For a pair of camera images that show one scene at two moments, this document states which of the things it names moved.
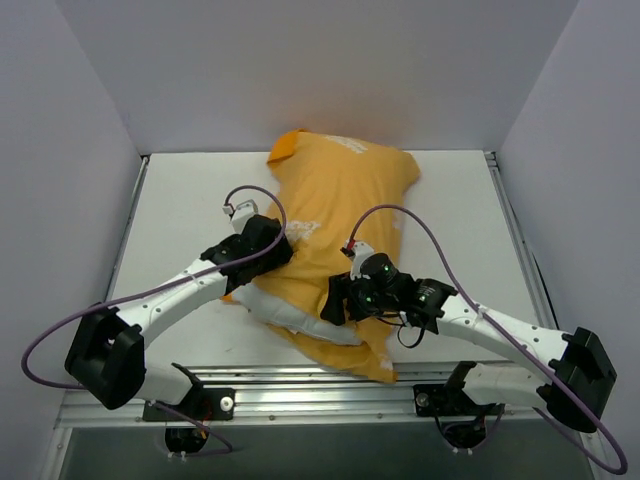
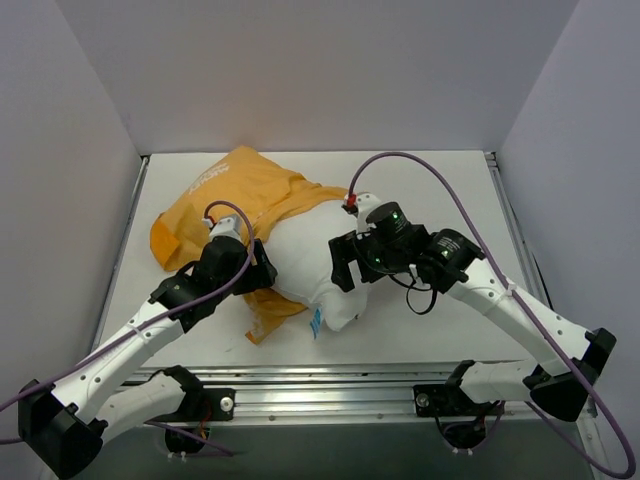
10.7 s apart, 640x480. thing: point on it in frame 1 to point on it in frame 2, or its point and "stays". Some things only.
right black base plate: (434, 400) stays
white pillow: (265, 303) to (301, 255)
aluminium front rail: (296, 394) stays
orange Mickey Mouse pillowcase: (335, 195) to (238, 183)
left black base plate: (200, 404) stays
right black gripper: (341, 293) to (343, 260)
